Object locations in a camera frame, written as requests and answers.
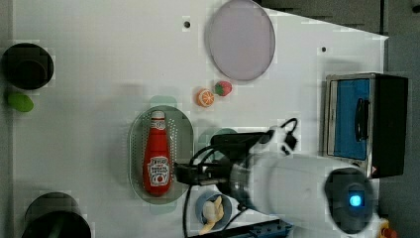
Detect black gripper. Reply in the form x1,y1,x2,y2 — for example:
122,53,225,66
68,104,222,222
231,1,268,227
174,132,264,195

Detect red ketchup bottle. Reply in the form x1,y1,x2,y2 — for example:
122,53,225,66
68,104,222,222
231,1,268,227
143,111,171,196

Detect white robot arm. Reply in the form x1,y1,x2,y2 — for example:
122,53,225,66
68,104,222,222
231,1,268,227
174,127,383,238

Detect green oval strainer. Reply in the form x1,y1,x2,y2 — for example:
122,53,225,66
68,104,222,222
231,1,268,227
128,95,194,215

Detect mint green cup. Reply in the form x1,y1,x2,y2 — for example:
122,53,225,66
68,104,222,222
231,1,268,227
196,128,237,163

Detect blue bowl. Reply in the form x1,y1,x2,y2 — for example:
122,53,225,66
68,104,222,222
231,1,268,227
195,190,232,230

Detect orange slice toy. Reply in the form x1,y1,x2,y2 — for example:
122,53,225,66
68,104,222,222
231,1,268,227
196,88,214,107

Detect red toy strawberry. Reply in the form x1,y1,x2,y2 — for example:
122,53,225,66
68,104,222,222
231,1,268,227
214,80,233,96

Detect beige toy in bowl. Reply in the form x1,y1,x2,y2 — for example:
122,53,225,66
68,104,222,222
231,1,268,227
199,195,224,235

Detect blue crate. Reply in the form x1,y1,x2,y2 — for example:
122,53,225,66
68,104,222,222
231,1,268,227
189,219,293,238

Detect round grey plate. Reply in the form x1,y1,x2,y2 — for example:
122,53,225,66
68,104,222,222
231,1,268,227
207,0,275,80

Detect black toaster oven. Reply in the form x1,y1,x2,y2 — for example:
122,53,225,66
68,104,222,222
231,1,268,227
323,72,408,179

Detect black cylinder lower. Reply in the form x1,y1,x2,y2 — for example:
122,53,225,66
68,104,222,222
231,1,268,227
22,192,92,238

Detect green toy vegetable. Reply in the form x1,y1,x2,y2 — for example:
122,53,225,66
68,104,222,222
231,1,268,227
7,92,34,112

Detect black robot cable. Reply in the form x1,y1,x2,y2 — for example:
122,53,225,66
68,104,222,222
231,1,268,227
182,117,300,238

